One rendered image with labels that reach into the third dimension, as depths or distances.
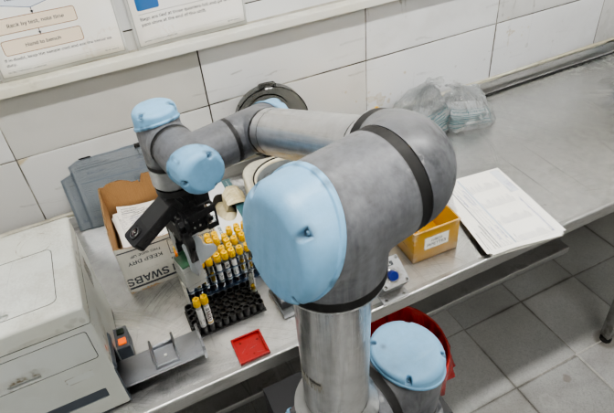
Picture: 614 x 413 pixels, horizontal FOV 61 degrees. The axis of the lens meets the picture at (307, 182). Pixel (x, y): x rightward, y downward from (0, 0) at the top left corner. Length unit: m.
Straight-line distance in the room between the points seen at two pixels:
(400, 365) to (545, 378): 1.51
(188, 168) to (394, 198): 0.39
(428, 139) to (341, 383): 0.31
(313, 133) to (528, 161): 1.16
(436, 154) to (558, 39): 1.81
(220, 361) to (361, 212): 0.81
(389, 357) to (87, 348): 0.55
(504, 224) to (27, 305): 1.11
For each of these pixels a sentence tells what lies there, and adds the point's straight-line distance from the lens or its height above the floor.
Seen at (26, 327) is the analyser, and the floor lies 1.17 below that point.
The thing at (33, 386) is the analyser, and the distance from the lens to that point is 1.12.
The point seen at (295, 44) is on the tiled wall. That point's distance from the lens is 1.58.
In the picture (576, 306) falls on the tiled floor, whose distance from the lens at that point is 2.55.
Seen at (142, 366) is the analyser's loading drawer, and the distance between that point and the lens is 1.20.
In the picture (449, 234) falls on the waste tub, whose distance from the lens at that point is 1.35.
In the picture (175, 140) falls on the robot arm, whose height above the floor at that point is 1.43.
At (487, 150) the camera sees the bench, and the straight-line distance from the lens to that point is 1.77.
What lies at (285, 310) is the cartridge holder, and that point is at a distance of 1.24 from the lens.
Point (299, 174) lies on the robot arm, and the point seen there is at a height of 1.58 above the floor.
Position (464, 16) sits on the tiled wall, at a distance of 1.90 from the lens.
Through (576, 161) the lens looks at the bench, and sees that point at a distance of 1.79.
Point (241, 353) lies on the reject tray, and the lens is 1.21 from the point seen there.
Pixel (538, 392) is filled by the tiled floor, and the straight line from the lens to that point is 2.25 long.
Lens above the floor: 1.85
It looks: 37 degrees down
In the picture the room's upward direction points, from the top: 6 degrees counter-clockwise
